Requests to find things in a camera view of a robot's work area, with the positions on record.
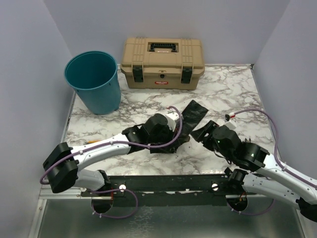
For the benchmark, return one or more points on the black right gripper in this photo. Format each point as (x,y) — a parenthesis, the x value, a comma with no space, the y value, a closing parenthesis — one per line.
(199,133)

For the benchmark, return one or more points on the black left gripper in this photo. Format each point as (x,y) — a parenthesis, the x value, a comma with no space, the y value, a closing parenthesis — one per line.
(171,134)

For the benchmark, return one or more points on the black plastic trash bag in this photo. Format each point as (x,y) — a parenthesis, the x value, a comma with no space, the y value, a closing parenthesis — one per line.
(191,117)

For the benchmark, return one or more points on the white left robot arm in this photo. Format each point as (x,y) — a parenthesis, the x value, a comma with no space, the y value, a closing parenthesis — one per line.
(65,167)

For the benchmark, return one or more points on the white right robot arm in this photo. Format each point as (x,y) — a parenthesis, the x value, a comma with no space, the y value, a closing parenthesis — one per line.
(258,170)

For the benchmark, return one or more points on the teal plastic trash bin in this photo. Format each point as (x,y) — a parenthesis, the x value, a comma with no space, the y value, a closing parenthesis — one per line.
(93,76)

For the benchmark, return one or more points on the yellow black utility knife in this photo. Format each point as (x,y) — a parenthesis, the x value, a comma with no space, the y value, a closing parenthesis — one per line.
(92,141)

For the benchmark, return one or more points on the tan plastic toolbox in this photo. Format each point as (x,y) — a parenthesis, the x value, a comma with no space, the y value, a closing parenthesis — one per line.
(158,63)

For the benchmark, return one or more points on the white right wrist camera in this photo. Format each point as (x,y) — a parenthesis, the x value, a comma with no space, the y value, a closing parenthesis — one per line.
(229,122)

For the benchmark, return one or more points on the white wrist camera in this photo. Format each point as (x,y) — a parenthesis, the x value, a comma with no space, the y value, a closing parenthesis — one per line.
(229,122)
(173,120)

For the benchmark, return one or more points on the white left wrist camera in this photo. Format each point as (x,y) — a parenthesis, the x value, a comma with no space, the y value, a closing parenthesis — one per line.
(173,120)

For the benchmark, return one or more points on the black front mounting rail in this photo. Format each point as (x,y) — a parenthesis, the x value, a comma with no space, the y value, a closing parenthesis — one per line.
(174,190)

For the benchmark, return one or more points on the aluminium extrusion frame rail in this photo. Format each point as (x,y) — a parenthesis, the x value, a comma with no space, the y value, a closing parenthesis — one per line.
(41,203)

